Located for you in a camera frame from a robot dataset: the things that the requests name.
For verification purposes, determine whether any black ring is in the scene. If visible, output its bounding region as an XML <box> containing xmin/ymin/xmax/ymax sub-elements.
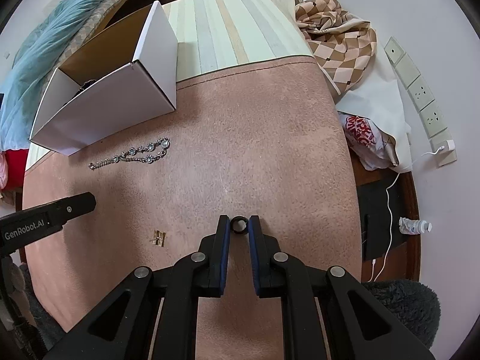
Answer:
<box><xmin>229</xmin><ymin>215</ymin><xmax>250</xmax><ymax>237</ymax></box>

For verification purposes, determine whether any silver crystal link bracelet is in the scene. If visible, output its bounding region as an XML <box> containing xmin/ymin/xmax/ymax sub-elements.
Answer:
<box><xmin>88</xmin><ymin>136</ymin><xmax>172</xmax><ymax>171</ymax></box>

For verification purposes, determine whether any black fitness band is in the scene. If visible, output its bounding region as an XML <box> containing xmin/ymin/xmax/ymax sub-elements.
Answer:
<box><xmin>79</xmin><ymin>79</ymin><xmax>96</xmax><ymax>93</ymax></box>

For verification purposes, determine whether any small gold earring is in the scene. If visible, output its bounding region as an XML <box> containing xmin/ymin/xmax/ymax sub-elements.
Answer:
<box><xmin>151</xmin><ymin>230</ymin><xmax>166</xmax><ymax>247</ymax></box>

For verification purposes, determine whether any light blue duvet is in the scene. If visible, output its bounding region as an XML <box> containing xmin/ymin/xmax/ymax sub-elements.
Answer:
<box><xmin>1</xmin><ymin>0</ymin><xmax>103</xmax><ymax>152</ymax></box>

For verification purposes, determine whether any white cardboard box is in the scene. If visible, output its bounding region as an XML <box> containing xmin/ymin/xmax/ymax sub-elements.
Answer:
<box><xmin>30</xmin><ymin>2</ymin><xmax>177</xmax><ymax>156</ymax></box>

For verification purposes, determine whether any red printed plastic bag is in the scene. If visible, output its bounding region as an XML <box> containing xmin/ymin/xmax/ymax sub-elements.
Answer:
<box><xmin>337</xmin><ymin>111</ymin><xmax>399</xmax><ymax>171</ymax></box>

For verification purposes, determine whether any dark fuzzy seat cushion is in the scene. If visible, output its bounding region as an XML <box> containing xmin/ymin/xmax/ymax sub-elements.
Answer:
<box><xmin>363</xmin><ymin>279</ymin><xmax>441</xmax><ymax>349</ymax></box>

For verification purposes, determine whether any brown checkered cloth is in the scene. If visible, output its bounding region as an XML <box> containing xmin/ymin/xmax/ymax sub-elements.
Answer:
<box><xmin>295</xmin><ymin>0</ymin><xmax>377</xmax><ymax>98</ymax></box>

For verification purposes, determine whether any white wall outlet strip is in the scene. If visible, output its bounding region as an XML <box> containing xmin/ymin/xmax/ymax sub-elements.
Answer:
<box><xmin>384</xmin><ymin>37</ymin><xmax>457</xmax><ymax>167</ymax></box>

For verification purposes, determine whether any white charger with cable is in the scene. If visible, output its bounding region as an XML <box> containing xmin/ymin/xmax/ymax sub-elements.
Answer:
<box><xmin>368</xmin><ymin>139</ymin><xmax>457</xmax><ymax>283</ymax></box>

